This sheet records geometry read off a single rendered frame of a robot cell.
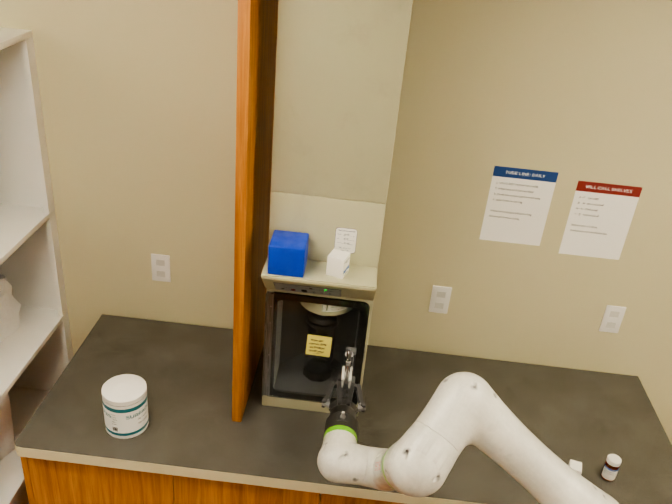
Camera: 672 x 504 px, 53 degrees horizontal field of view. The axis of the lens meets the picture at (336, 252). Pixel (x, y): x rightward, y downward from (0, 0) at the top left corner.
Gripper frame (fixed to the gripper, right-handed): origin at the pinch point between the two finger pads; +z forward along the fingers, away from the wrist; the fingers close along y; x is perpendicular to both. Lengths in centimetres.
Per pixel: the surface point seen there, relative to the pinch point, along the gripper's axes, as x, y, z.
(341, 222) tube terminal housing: -50, 6, 6
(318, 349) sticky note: -5.8, 9.6, 4.4
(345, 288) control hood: -34.9, 3.3, -5.2
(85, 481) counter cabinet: 35, 76, -21
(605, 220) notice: -40, -81, 49
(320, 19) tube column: -103, 16, 6
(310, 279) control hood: -36.5, 13.1, -5.3
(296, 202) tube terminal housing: -54, 19, 6
